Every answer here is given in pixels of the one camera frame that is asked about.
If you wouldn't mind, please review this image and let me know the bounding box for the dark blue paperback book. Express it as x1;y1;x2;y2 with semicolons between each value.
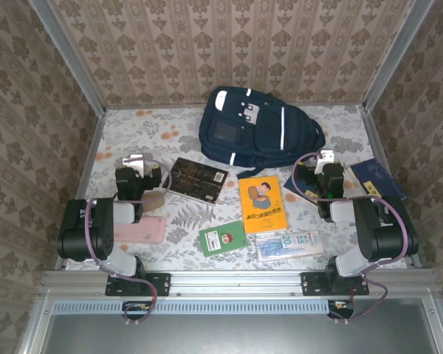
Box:
283;167;320;206

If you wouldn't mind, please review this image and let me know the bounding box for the tan oval pouch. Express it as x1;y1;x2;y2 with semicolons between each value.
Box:
142;190;167;212

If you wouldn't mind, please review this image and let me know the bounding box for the blue book with yellow label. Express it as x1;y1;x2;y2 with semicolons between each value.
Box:
348;158;408;201

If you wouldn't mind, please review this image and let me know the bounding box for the pink pencil case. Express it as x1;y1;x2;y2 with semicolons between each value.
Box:
112;215;167;245

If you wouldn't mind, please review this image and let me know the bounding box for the black paperback book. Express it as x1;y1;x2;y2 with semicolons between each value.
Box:
162;157;230;207

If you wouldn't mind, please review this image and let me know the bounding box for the yellow cartoon cover book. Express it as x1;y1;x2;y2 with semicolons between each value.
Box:
238;175;288;235

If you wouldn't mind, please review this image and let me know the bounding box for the blue face mask pack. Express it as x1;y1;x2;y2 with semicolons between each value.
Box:
255;230;325;263

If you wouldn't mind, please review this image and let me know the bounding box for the navy blue backpack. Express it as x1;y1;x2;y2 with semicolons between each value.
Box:
198;86;326;181

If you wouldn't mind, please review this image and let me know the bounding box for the green notebook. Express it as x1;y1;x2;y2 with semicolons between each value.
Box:
199;220;250;258

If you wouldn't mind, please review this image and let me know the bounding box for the floral patterned table cover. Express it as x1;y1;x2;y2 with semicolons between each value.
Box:
64;105;409;272

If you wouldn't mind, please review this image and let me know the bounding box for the grey sheet metal panel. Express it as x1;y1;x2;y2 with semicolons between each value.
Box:
20;296;443;354

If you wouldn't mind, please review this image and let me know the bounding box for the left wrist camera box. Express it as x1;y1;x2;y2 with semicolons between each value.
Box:
121;153;145;177

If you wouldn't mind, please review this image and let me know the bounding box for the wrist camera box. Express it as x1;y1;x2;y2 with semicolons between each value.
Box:
121;153;145;177
315;149;336;175

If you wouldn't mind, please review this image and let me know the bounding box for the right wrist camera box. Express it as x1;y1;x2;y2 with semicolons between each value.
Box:
315;149;336;175

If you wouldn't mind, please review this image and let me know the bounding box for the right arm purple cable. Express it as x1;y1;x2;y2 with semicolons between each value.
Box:
291;150;411;326

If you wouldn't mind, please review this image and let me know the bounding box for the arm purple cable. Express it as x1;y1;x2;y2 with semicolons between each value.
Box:
83;156;173;326
291;150;411;326

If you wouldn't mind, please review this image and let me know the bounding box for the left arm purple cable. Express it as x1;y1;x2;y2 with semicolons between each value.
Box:
83;156;173;326

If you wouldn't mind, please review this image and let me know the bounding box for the aluminium table side rail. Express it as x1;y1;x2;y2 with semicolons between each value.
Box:
55;110;106;270
360;106;422;268

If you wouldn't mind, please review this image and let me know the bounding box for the aluminium frame post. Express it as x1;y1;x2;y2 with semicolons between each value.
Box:
28;0;107;116
362;0;436;111

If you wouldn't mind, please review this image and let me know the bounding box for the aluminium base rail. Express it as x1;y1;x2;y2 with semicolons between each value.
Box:
40;268;439;298

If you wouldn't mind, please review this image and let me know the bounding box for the pale blue slotted cable duct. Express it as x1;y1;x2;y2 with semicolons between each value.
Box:
53;299;332;316

